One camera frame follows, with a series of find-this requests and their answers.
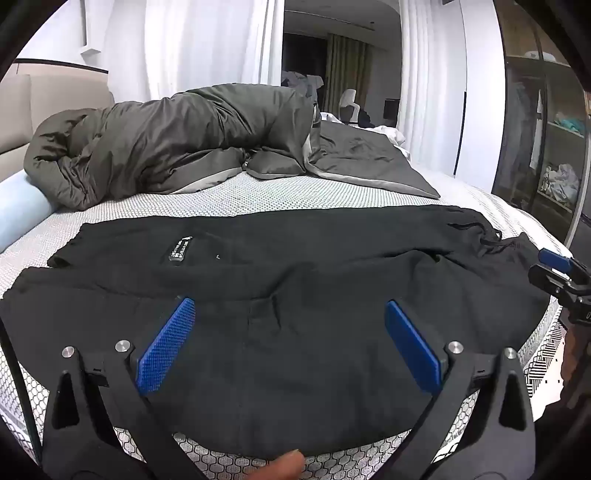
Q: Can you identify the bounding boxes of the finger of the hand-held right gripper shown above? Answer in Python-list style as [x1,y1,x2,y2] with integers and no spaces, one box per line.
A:
[538,248,589,278]
[529,264,571,298]

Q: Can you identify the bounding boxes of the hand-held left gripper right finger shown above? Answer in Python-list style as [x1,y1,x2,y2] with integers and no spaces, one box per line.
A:
[384,301,536,480]

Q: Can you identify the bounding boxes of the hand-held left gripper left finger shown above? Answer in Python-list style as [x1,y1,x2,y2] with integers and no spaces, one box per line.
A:
[41,298,204,480]

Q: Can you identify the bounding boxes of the black pants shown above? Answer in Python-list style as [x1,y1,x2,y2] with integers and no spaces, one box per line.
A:
[0,205,550,464]

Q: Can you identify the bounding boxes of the person's left hand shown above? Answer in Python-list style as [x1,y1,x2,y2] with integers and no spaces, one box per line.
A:
[252,450,305,480]

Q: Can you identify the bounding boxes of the white crumpled clothes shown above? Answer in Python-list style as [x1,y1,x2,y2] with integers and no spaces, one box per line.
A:
[541,163,581,202]

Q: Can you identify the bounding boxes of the teal cloth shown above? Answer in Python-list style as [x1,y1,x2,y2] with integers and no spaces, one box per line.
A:
[554,112,586,134]

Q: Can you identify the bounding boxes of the person's black clothing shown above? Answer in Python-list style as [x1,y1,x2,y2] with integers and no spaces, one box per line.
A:
[534,397,591,480]

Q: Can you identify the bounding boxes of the glass door wardrobe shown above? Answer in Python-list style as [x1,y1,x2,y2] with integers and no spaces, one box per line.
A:
[492,0,591,250]

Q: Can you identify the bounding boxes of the light blue bolster pillow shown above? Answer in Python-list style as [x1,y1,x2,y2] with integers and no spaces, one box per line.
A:
[0,173,61,254]

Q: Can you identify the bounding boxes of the olive grey duvet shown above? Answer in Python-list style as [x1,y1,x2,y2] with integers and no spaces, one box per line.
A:
[23,83,441,212]

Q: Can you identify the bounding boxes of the white curtain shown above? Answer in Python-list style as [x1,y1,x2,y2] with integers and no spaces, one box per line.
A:
[398,0,467,164]
[145,0,284,100]

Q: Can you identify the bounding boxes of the white chair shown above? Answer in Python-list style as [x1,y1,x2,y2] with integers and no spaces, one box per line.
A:
[338,89,364,124]

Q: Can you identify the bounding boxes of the beige padded headboard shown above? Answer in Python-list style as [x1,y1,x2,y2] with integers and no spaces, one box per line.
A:
[0,71,115,183]

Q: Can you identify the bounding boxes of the olive curtain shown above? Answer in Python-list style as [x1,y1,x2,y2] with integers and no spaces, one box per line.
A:
[325,33,372,109]

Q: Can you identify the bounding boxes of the grey clothes pile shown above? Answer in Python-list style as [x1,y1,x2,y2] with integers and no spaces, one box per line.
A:
[281,71,325,99]

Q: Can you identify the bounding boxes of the black cable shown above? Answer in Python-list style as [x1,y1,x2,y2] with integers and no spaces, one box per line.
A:
[0,318,40,462]

